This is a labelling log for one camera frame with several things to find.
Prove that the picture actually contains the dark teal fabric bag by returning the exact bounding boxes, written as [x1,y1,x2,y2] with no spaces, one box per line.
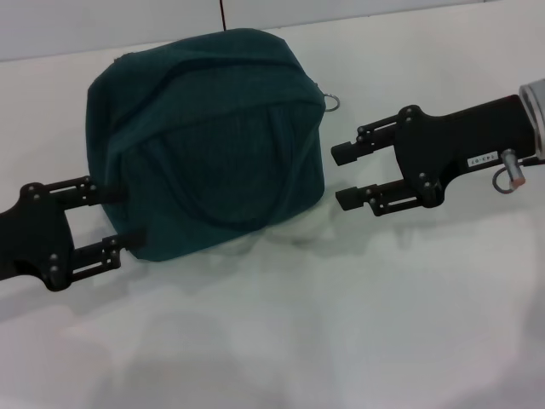
[84,26,342,264]

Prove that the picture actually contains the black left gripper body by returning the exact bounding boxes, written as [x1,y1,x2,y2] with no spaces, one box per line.
[0,181,77,294]

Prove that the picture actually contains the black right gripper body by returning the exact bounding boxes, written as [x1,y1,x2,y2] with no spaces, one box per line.
[393,94,541,210]

